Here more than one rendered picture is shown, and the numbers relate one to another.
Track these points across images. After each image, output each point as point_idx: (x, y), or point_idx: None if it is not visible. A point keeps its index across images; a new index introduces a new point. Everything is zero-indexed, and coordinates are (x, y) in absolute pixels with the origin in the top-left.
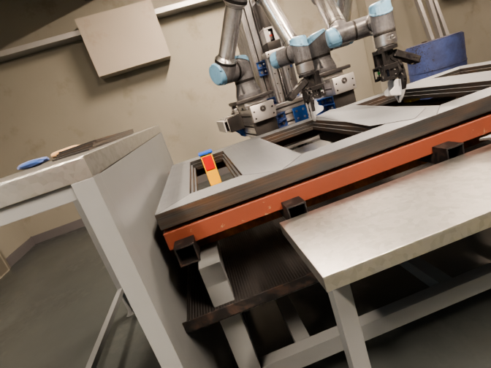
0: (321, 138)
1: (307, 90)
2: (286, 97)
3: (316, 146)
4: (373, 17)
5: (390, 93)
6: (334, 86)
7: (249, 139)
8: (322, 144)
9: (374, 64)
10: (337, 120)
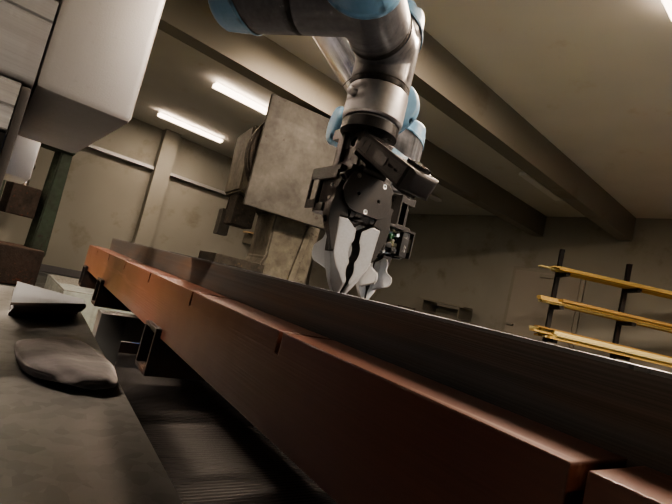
0: (159, 369)
1: (390, 186)
2: (426, 175)
3: (51, 417)
4: (420, 144)
5: (391, 281)
6: (39, 145)
7: (518, 336)
8: (65, 407)
9: (398, 218)
10: (441, 317)
